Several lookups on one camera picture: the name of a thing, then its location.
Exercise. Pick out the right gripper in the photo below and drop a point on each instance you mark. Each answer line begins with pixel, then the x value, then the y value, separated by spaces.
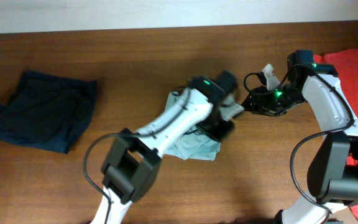
pixel 261 101

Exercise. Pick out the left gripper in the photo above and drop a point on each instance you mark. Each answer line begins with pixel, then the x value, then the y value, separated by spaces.
pixel 217 131

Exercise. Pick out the light blue t-shirt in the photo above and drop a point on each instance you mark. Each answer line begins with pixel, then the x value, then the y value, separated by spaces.
pixel 194 145

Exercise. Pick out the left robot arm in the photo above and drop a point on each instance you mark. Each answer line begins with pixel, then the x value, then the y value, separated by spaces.
pixel 132 164

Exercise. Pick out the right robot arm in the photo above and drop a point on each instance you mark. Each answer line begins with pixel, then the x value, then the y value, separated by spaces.
pixel 332 176

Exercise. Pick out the dark navy folded garment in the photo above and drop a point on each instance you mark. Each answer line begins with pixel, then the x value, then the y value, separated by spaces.
pixel 47 112

